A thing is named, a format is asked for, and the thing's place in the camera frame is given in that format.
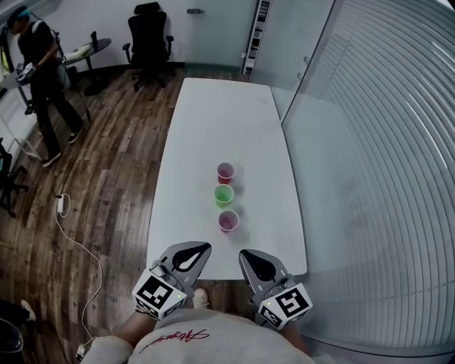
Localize person's grey sweatshirt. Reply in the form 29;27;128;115
80;307;318;364

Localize white stool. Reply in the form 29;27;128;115
0;112;43;161

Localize green plastic cup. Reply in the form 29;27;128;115
213;183;235;208

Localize person's white shoe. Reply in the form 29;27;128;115
192;287;210;310

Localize round black side table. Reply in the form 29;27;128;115
62;36;113;97

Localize person's left forearm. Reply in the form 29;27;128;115
112;311;159;348

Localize red plastic cup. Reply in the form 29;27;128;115
218;209;240;234
216;161;236;186

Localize person's right forearm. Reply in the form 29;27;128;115
283;324;307;353

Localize white power strip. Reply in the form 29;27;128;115
55;193;71;218

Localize thin black cable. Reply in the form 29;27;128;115
52;91;92;198

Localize black mesh office chair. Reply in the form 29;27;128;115
0;138;30;218

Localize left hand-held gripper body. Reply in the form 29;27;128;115
131;261;196;321

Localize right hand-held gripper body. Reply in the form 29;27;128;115
247;274;314;331

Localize black high-back office chair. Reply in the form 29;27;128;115
122;1;176;92

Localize white venetian blinds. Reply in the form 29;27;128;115
284;0;455;356

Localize black white door strip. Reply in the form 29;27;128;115
242;0;273;76

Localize long white cable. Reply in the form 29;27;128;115
54;193;105;351

